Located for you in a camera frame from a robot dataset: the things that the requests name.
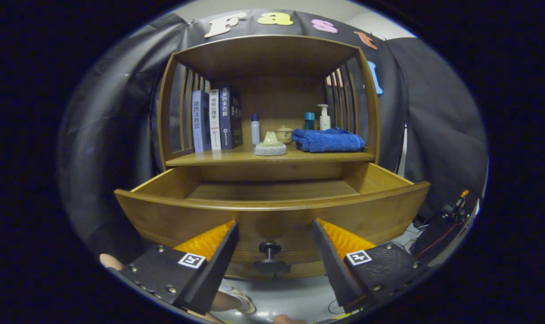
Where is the light grey-blue book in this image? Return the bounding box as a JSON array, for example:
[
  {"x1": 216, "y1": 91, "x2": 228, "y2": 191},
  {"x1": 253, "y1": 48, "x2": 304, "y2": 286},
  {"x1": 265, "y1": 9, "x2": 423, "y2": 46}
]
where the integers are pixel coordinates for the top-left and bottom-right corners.
[{"x1": 192, "y1": 90, "x2": 212, "y2": 153}]

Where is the pale green ceramic lid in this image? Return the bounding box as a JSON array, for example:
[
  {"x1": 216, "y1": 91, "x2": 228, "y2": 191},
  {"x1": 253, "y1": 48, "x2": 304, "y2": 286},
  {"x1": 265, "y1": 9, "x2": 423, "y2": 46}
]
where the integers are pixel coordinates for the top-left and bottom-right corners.
[{"x1": 254, "y1": 131, "x2": 287, "y2": 157}]

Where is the black device with orange tip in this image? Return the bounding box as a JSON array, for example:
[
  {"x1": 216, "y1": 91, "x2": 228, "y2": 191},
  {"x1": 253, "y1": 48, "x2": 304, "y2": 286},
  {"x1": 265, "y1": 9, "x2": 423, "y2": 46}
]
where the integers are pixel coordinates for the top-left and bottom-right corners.
[{"x1": 412, "y1": 189, "x2": 478, "y2": 264}]

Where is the wooden countertop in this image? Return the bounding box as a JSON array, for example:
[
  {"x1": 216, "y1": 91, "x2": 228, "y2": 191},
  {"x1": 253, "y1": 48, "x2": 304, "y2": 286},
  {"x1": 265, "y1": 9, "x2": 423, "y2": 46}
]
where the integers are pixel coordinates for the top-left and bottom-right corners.
[{"x1": 165, "y1": 143, "x2": 375, "y2": 167}]

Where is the beige lidded teacup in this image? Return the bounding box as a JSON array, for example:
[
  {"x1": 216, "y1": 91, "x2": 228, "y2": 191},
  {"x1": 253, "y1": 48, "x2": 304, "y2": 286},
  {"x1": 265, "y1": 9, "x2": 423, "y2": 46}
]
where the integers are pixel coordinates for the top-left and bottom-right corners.
[{"x1": 275, "y1": 125, "x2": 294, "y2": 144}]

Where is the person's shoe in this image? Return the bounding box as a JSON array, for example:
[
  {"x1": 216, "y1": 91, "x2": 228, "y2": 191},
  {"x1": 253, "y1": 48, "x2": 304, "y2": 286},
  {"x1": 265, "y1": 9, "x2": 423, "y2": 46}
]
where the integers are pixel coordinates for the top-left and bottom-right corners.
[{"x1": 218, "y1": 284, "x2": 256, "y2": 315}]

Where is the wooden drawer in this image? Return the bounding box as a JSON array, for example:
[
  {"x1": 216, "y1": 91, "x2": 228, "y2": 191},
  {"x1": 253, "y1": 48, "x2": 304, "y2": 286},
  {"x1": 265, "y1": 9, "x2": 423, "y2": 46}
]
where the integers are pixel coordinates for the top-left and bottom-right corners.
[{"x1": 114, "y1": 162, "x2": 431, "y2": 279}]

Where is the blue towel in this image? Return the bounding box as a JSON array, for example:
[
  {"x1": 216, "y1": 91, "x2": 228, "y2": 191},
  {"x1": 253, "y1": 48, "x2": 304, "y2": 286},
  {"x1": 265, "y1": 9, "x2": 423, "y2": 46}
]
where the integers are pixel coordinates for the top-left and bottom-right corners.
[{"x1": 292, "y1": 128, "x2": 365, "y2": 153}]

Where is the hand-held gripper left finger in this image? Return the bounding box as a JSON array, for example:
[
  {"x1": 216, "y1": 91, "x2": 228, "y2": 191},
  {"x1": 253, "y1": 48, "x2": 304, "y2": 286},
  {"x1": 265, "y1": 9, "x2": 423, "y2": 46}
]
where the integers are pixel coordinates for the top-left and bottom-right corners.
[{"x1": 119, "y1": 220, "x2": 240, "y2": 315}]

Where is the wooden cabinet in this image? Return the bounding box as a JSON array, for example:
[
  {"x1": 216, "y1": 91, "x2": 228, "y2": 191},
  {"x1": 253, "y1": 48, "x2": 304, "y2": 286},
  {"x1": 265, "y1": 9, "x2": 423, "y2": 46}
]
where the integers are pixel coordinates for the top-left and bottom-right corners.
[{"x1": 158, "y1": 35, "x2": 381, "y2": 183}]

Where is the dark navy book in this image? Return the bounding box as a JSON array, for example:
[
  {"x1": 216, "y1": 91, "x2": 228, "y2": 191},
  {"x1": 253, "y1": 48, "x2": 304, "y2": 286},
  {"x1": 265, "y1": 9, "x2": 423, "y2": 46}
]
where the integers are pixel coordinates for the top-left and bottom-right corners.
[{"x1": 219, "y1": 86, "x2": 244, "y2": 150}]

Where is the white pump bottle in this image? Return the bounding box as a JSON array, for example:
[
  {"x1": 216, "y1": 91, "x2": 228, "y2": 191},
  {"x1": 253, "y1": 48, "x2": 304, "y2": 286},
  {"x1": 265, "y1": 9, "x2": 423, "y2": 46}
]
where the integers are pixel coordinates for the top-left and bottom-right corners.
[{"x1": 317, "y1": 104, "x2": 331, "y2": 131}]

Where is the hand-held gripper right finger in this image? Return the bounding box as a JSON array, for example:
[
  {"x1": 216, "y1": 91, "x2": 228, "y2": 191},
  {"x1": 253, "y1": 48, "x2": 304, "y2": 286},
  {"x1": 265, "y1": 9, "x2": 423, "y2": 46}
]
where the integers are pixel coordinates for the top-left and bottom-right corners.
[{"x1": 312, "y1": 219, "x2": 431, "y2": 314}]

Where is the white book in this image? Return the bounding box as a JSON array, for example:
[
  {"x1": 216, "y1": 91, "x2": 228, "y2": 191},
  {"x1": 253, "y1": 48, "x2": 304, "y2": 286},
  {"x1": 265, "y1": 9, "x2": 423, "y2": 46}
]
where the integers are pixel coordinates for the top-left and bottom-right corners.
[{"x1": 209, "y1": 89, "x2": 222, "y2": 151}]

